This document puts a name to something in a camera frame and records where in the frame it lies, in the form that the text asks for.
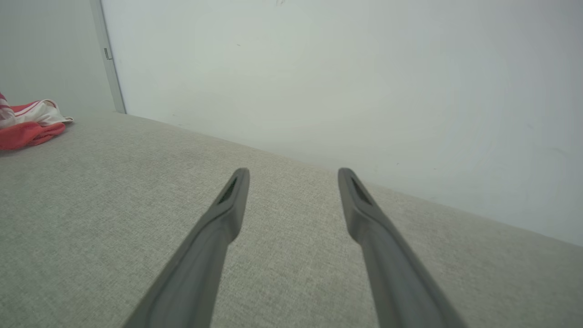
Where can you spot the red and white sports jersey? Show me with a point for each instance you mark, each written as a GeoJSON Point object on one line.
{"type": "Point", "coordinates": [27, 132]}

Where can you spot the small metal door hinge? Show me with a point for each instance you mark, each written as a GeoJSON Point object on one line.
{"type": "Point", "coordinates": [107, 53]}

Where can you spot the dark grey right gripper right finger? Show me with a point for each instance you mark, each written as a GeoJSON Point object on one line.
{"type": "Point", "coordinates": [396, 273]}

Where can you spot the grey door frame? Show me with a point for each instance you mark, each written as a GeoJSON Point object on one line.
{"type": "Point", "coordinates": [109, 68]}

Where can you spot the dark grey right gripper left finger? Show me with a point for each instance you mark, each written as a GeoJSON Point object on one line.
{"type": "Point", "coordinates": [200, 264]}

